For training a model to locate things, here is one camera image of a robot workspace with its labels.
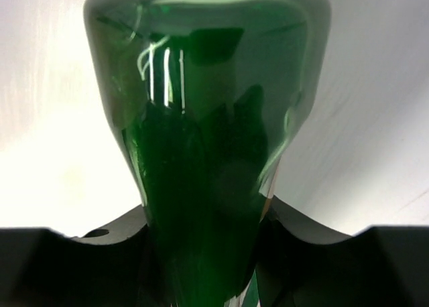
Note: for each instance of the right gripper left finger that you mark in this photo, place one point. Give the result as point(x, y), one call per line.
point(113, 265)

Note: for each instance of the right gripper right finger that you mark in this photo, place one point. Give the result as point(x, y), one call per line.
point(301, 262)

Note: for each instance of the green dish soap bottle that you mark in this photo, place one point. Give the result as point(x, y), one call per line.
point(203, 97)

